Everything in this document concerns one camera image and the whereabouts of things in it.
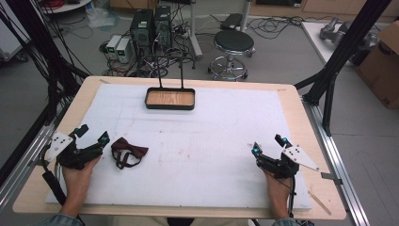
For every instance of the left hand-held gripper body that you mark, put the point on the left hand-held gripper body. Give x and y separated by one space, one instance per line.
70 154

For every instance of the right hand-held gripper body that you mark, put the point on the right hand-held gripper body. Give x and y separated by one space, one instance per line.
282 164

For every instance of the dark red bow tie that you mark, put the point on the dark red bow tie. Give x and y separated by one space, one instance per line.
128 150

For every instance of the person's right hand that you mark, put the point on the person's right hand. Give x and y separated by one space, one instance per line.
277 186

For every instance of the person's left hand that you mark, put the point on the person's left hand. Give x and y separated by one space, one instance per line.
78 175

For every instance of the thin wooden stick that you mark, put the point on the thin wooden stick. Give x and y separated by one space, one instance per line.
320 203

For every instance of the white foam mat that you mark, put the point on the white foam mat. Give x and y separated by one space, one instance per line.
194 147

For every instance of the black tray with wooden bottom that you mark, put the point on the black tray with wooden bottom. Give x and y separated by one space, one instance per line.
170 98

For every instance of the white power supply unit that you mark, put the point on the white power supply unit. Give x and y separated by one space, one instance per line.
113 45
124 50

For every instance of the person's legs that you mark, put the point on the person's legs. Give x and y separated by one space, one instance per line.
175 221

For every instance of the black round stool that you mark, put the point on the black round stool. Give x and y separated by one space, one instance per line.
233 42

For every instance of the black computer tower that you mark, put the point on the black computer tower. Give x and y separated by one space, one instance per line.
163 26
141 29

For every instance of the brown cardboard box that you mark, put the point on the brown cardboard box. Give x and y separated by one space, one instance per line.
381 69

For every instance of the flat black device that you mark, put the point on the flat black device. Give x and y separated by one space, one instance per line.
232 21

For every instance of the grey metal table leg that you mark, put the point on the grey metal table leg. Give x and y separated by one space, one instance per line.
195 34

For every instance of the aluminium rail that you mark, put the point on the aluminium rail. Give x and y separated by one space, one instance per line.
26 157
337 157

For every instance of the black metal stand frame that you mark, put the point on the black metal stand frame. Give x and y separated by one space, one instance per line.
171 62

